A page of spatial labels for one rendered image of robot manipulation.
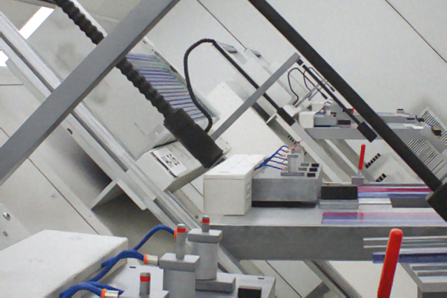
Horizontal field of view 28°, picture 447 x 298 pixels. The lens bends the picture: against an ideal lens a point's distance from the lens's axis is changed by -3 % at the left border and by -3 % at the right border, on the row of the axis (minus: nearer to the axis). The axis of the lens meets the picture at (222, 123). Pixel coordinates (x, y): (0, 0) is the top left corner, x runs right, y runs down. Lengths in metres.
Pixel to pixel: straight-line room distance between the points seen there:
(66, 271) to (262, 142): 4.49
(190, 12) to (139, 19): 7.78
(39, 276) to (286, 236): 0.97
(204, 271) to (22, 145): 0.21
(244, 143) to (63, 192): 3.55
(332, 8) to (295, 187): 6.38
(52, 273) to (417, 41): 7.64
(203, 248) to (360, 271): 4.51
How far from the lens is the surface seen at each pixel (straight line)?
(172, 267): 0.61
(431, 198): 0.56
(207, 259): 0.72
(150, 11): 0.57
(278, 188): 1.90
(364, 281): 5.23
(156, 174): 1.56
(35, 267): 0.69
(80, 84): 0.58
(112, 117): 1.72
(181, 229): 0.62
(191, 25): 8.34
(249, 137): 5.15
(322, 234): 1.58
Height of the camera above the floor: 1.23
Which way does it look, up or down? 4 degrees up
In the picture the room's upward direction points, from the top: 44 degrees counter-clockwise
